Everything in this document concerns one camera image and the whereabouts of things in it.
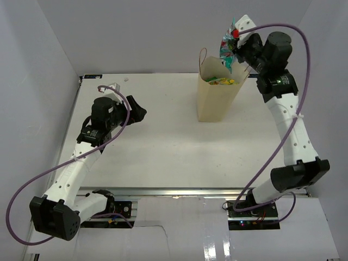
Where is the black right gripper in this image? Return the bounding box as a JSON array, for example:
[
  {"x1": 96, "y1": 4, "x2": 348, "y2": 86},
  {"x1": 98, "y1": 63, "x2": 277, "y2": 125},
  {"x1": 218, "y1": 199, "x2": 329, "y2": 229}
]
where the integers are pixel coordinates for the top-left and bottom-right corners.
[{"x1": 231, "y1": 35, "x2": 270, "y2": 74}]

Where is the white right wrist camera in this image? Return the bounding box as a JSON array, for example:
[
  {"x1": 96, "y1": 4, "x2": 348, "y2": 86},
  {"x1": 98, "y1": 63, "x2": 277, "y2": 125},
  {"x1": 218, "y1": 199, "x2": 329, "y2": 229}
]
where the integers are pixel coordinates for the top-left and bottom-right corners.
[{"x1": 232, "y1": 15, "x2": 256, "y2": 48}]

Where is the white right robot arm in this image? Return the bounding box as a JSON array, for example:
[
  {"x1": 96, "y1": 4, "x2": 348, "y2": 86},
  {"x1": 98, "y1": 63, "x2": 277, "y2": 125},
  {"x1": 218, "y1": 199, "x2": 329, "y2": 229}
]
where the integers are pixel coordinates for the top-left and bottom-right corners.
[{"x1": 233, "y1": 32, "x2": 330, "y2": 217}]

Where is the teal Fox's candy bag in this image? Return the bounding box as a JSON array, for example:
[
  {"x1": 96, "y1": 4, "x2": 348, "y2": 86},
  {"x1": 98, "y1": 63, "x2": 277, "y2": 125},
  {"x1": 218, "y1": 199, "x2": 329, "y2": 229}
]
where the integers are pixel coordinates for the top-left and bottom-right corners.
[{"x1": 219, "y1": 18, "x2": 239, "y2": 73}]

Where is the blue label left corner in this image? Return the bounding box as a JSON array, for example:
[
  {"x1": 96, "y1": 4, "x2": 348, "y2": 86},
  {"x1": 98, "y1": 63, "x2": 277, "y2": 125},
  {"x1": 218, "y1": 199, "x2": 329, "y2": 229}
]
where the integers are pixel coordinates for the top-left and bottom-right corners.
[{"x1": 83, "y1": 74, "x2": 103, "y2": 79}]

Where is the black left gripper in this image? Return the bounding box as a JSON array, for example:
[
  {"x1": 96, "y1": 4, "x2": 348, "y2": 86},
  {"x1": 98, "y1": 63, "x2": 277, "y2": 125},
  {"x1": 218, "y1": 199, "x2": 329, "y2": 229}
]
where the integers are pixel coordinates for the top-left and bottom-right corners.
[{"x1": 107, "y1": 95, "x2": 146, "y2": 131}]

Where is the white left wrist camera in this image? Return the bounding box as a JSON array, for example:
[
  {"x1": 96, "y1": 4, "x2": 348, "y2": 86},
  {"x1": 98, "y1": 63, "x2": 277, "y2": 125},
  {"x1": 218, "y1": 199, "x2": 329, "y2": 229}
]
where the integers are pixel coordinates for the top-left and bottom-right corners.
[{"x1": 97, "y1": 83, "x2": 129, "y2": 106}]

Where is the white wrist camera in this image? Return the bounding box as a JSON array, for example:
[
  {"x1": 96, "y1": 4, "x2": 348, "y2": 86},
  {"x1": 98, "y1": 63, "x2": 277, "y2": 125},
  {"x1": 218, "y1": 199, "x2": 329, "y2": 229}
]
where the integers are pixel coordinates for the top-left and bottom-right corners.
[
  {"x1": 232, "y1": 15, "x2": 256, "y2": 48},
  {"x1": 97, "y1": 83, "x2": 129, "y2": 106}
]

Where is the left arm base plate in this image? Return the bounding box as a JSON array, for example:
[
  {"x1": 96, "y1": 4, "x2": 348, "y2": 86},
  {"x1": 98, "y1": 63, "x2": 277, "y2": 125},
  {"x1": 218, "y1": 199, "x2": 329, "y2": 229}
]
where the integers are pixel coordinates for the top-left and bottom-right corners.
[{"x1": 80, "y1": 201, "x2": 136, "y2": 229}]

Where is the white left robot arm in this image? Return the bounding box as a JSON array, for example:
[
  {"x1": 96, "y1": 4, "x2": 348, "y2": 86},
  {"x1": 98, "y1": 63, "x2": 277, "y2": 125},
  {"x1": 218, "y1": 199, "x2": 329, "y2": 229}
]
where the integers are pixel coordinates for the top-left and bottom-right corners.
[{"x1": 29, "y1": 94, "x2": 147, "y2": 241}]

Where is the beige paper bag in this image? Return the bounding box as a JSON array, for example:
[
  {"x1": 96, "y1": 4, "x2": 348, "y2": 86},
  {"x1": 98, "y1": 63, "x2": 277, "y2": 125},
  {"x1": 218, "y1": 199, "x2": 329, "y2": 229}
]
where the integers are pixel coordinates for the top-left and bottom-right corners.
[{"x1": 196, "y1": 48, "x2": 250, "y2": 122}]

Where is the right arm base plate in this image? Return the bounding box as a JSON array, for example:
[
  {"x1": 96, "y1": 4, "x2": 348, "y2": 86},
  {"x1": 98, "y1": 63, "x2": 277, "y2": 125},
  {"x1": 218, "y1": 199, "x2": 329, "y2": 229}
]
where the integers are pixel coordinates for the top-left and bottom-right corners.
[{"x1": 222, "y1": 201, "x2": 280, "y2": 231}]

